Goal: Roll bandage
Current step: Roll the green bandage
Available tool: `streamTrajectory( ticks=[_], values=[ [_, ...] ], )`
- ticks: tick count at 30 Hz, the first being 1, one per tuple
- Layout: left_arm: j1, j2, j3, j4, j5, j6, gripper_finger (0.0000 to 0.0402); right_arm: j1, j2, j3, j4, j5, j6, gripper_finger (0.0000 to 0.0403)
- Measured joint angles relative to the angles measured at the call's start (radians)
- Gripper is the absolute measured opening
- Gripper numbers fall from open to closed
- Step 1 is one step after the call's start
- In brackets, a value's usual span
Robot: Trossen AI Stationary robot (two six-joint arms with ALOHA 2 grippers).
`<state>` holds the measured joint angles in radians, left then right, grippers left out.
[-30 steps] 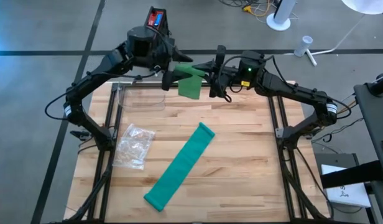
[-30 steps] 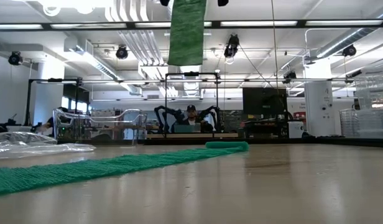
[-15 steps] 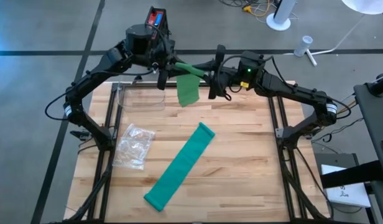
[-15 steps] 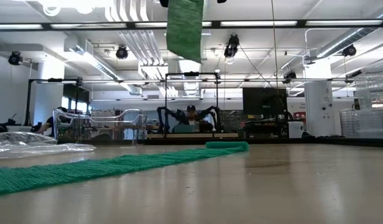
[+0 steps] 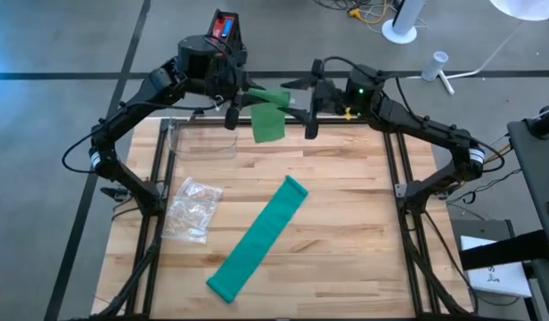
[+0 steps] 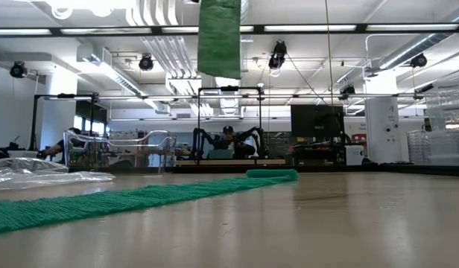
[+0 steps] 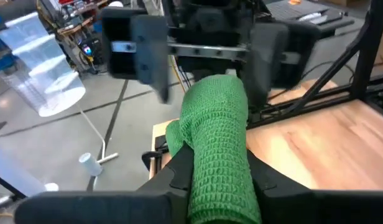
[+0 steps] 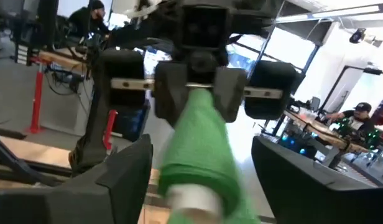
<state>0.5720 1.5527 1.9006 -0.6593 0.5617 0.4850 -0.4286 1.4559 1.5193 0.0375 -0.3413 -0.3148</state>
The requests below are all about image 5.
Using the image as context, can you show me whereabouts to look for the clear plastic bag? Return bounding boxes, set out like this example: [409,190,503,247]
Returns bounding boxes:
[161,177,224,245]

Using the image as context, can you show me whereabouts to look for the white box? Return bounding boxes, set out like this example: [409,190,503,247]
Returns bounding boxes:
[460,235,533,299]

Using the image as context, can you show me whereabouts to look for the red black battery box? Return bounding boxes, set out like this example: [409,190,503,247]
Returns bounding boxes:
[206,8,248,50]

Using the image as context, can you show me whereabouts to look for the white lamp stand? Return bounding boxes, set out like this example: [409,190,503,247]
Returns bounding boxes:
[407,20,525,97]

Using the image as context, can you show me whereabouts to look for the white round lamp shade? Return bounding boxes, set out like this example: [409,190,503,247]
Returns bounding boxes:
[488,0,549,22]

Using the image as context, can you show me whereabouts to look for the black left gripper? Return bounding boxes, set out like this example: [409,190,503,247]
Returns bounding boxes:
[209,53,269,131]

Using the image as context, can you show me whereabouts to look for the black camera rig stand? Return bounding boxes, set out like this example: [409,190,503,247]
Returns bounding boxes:
[459,104,549,321]

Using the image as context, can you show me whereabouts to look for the white pedestal fan stand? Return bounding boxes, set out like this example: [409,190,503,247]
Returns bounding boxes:
[381,0,426,45]

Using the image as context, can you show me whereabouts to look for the teal green bandage strip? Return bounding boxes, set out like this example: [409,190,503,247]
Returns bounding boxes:
[206,175,309,305]

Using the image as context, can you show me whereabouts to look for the light green bandage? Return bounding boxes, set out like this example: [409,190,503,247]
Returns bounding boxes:
[247,87,292,144]

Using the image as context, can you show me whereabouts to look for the clear acrylic tray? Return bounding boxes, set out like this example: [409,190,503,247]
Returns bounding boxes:
[166,116,239,161]

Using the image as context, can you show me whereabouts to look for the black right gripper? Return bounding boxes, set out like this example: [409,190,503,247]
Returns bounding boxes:
[280,58,349,140]

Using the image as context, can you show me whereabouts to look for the yellow floor cable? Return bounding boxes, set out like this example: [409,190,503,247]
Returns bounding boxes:
[348,0,387,26]

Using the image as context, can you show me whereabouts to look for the black aluminium table frame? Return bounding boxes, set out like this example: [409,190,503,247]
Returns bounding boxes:
[91,114,476,321]

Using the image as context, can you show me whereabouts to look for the black clamp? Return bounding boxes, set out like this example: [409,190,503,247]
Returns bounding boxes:
[100,186,129,201]

